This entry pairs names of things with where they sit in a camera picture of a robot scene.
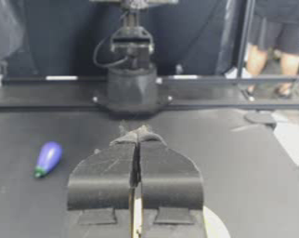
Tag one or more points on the purple toy eggplant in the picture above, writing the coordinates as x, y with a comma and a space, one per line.
50, 156

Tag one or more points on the yellow plate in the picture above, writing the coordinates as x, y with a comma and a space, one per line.
215, 227

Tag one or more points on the grey round disc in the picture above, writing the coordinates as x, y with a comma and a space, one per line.
259, 118

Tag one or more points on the person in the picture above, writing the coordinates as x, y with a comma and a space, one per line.
257, 62

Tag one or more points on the black metal frame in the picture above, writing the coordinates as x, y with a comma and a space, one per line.
39, 93

